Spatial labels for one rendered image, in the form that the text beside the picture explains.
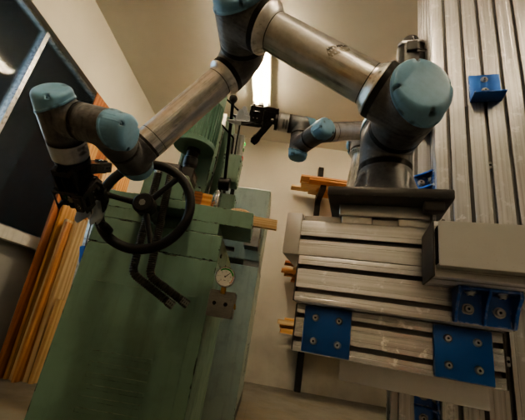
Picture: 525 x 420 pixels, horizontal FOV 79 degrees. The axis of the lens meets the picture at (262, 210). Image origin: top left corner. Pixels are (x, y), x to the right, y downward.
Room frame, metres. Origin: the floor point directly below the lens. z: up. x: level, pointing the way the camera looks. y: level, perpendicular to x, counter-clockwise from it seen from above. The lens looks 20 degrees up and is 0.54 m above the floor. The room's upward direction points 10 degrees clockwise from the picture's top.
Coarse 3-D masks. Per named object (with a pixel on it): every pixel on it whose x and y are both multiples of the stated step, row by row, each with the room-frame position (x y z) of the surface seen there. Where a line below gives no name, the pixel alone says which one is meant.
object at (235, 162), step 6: (234, 156) 1.40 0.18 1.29; (240, 156) 1.40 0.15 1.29; (228, 162) 1.40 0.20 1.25; (234, 162) 1.40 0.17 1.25; (240, 162) 1.40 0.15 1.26; (222, 168) 1.40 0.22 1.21; (228, 168) 1.40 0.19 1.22; (234, 168) 1.40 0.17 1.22; (240, 168) 1.42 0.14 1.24; (222, 174) 1.40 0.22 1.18; (228, 174) 1.40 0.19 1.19; (234, 174) 1.40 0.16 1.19; (240, 174) 1.48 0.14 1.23; (234, 180) 1.40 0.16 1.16; (234, 186) 1.44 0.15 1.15
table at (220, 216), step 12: (120, 192) 1.06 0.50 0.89; (108, 204) 1.06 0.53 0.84; (120, 204) 1.06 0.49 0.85; (168, 204) 0.97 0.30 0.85; (180, 204) 0.97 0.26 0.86; (180, 216) 1.05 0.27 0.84; (204, 216) 1.06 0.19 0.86; (216, 216) 1.06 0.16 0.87; (228, 216) 1.06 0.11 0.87; (240, 216) 1.06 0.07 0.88; (252, 216) 1.06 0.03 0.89; (228, 228) 1.10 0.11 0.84; (240, 228) 1.07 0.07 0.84; (252, 228) 1.24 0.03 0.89; (240, 240) 1.25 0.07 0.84
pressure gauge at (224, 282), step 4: (220, 268) 1.00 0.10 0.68; (224, 268) 1.00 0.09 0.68; (228, 268) 1.00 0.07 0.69; (216, 272) 1.00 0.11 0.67; (220, 272) 1.00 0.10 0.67; (224, 272) 1.00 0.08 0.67; (228, 272) 1.00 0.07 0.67; (232, 272) 1.00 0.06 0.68; (216, 276) 1.00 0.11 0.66; (220, 276) 1.00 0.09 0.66; (228, 276) 1.00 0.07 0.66; (232, 276) 1.00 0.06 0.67; (216, 280) 1.00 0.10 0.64; (220, 280) 1.00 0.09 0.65; (224, 280) 1.00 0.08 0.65; (228, 280) 1.00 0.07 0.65; (232, 280) 1.00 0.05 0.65; (220, 284) 1.00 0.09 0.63; (224, 284) 1.00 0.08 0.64; (228, 284) 1.00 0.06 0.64; (224, 288) 1.02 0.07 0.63; (220, 292) 1.02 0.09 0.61; (224, 292) 1.02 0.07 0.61
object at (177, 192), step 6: (162, 174) 0.97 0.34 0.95; (144, 180) 0.97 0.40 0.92; (150, 180) 0.97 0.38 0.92; (162, 180) 0.97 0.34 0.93; (144, 186) 0.97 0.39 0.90; (150, 186) 0.97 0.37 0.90; (162, 186) 0.97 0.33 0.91; (174, 186) 0.97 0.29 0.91; (180, 186) 0.97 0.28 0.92; (144, 192) 0.97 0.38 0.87; (174, 192) 0.97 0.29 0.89; (180, 192) 0.97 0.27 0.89; (174, 198) 0.97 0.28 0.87; (180, 198) 0.97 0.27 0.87
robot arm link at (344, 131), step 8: (320, 120) 0.93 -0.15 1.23; (328, 120) 0.94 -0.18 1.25; (312, 128) 0.96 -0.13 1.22; (320, 128) 0.94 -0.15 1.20; (328, 128) 0.94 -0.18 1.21; (336, 128) 0.98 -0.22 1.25; (344, 128) 1.00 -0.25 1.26; (352, 128) 1.01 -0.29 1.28; (360, 128) 1.03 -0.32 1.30; (304, 136) 1.01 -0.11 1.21; (312, 136) 0.98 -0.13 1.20; (320, 136) 0.96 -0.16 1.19; (328, 136) 0.95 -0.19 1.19; (336, 136) 1.00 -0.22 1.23; (344, 136) 1.01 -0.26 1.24; (352, 136) 1.03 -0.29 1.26; (312, 144) 1.02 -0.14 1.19
